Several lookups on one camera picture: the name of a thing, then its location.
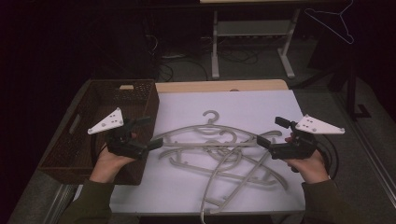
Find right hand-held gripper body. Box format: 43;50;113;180
270;114;346;161

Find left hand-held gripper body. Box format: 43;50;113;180
87;107;149;161

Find brown woven basket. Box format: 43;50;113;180
36;78;161;187

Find person's left hand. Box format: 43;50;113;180
89;144;138;185

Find person's right hand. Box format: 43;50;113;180
284;148;331;185

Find white table mat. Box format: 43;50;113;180
73;89;307;216

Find white power strip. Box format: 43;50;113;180
162;53;188;60

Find black metal stand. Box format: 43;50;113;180
306;52;372;121

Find left hand-held gripper cable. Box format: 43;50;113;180
92;133;109;158

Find hand-held gripper cable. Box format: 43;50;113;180
316;133;341;181
92;133;109;158

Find right hand-held gripper cable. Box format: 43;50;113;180
316;133;341;181

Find black floor cables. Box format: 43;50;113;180
153;34;260;82

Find white metal desk frame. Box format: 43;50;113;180
210;8;303;80

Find thin wire clothes hanger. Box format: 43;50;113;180
304;0;356;46

